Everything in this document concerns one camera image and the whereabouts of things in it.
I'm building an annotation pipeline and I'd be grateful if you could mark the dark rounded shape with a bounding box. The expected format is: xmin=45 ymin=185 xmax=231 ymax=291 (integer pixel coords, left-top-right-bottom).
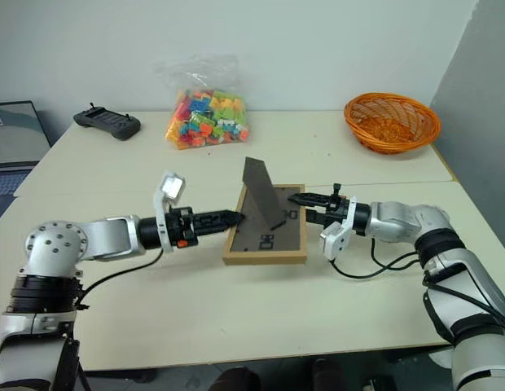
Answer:
xmin=213 ymin=366 xmax=261 ymax=391

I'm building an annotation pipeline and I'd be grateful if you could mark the wooden picture frame with stand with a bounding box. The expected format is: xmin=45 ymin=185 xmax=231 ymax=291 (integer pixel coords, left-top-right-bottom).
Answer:
xmin=222 ymin=156 xmax=309 ymax=266

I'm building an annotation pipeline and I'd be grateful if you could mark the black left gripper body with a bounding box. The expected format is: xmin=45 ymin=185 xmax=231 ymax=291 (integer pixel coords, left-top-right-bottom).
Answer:
xmin=167 ymin=206 xmax=200 ymax=250

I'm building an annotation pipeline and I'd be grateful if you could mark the orange woven basket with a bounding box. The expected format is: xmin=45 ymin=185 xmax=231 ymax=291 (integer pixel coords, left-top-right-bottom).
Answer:
xmin=343 ymin=92 xmax=442 ymax=156

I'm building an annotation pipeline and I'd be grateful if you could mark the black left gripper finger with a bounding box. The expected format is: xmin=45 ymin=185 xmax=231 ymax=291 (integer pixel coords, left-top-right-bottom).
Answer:
xmin=195 ymin=217 xmax=247 ymax=238
xmin=194 ymin=209 xmax=241 ymax=226

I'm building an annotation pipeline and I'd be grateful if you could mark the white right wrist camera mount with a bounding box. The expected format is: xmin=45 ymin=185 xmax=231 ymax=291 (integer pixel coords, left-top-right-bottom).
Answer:
xmin=318 ymin=196 xmax=358 ymax=261

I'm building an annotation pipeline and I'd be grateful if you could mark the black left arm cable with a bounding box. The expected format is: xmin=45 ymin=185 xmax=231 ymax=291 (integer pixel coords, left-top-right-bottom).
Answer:
xmin=77 ymin=247 xmax=165 ymax=311

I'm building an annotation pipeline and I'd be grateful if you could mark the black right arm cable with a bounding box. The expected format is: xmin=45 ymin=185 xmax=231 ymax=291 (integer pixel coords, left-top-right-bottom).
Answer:
xmin=328 ymin=237 xmax=425 ymax=280

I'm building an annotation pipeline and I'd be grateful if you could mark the black handheld remote controller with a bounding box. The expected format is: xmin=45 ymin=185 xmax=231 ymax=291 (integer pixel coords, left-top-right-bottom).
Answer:
xmin=72 ymin=102 xmax=142 ymax=142

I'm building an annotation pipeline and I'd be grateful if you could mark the open laptop computer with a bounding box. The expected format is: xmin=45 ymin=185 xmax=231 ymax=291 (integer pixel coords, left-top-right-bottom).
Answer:
xmin=0 ymin=99 xmax=52 ymax=229

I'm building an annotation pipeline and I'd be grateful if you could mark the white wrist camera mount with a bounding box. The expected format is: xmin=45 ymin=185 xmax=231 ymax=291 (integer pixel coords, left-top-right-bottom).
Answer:
xmin=152 ymin=169 xmax=187 ymax=254
xmin=318 ymin=196 xmax=358 ymax=261

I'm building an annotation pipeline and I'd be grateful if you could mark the plastic bag of colourful blocks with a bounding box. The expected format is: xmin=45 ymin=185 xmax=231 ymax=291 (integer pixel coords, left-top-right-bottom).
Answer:
xmin=154 ymin=55 xmax=253 ymax=152

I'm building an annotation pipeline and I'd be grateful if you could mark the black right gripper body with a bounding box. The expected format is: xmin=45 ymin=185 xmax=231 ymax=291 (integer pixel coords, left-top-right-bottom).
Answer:
xmin=323 ymin=183 xmax=349 ymax=229

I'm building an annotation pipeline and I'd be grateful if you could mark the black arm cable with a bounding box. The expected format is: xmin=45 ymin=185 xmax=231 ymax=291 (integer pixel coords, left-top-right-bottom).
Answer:
xmin=328 ymin=237 xmax=425 ymax=280
xmin=77 ymin=247 xmax=165 ymax=311

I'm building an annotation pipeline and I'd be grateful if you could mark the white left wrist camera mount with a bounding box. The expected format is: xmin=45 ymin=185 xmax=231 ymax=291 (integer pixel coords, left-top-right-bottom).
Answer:
xmin=152 ymin=169 xmax=187 ymax=254

